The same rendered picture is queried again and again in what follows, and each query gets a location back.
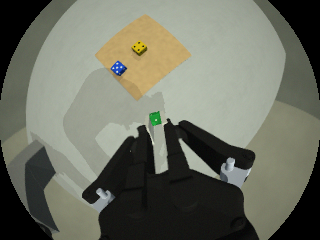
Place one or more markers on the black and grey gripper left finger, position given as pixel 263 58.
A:
pixel 112 180

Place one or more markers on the yellow die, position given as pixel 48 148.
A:
pixel 139 48

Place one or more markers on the green die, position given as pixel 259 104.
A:
pixel 155 118

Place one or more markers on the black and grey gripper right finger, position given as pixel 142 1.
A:
pixel 234 162

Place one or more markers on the blue die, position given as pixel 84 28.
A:
pixel 118 68

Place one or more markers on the tan square mat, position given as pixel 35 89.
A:
pixel 164 53

